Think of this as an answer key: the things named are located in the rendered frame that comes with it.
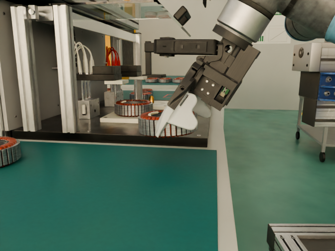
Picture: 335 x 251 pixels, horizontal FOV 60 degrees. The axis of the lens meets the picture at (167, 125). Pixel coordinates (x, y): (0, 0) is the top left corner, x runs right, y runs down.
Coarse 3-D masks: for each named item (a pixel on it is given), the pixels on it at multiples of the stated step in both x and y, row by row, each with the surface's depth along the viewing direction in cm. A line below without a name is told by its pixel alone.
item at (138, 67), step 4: (124, 68) 104; (128, 68) 104; (132, 68) 104; (136, 68) 103; (140, 68) 108; (124, 72) 104; (128, 72) 104; (132, 72) 104; (136, 72) 103; (140, 72) 108; (124, 76) 104; (128, 76) 104; (132, 76) 104; (136, 76) 104; (140, 76) 106; (144, 76) 106; (112, 84) 107; (112, 88) 107
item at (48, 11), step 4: (40, 8) 68; (44, 8) 68; (48, 8) 68; (52, 8) 68; (44, 12) 68; (48, 12) 68; (52, 12) 68; (48, 16) 68; (52, 16) 68; (36, 20) 69; (40, 20) 69; (44, 20) 69; (48, 20) 69; (52, 20) 69
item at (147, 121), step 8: (152, 112) 56; (160, 112) 58; (144, 120) 51; (152, 120) 50; (144, 128) 51; (152, 128) 50; (168, 128) 50; (176, 128) 50; (152, 136) 52; (160, 136) 51; (168, 136) 50; (176, 136) 51
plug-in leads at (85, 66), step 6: (78, 42) 81; (78, 48) 83; (78, 54) 82; (84, 54) 81; (90, 54) 83; (78, 60) 82; (84, 60) 81; (90, 60) 84; (78, 66) 83; (84, 66) 81; (90, 66) 84; (78, 72) 83; (84, 72) 85; (90, 72) 84
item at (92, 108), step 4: (80, 100) 83; (84, 100) 83; (88, 100) 83; (92, 100) 85; (96, 100) 88; (80, 104) 83; (84, 104) 83; (88, 104) 83; (92, 104) 85; (96, 104) 88; (80, 108) 83; (88, 108) 83; (92, 108) 85; (96, 108) 88; (80, 112) 84; (88, 112) 83; (92, 112) 85; (96, 112) 88; (80, 116) 84; (84, 116) 84; (88, 116) 84; (92, 116) 85
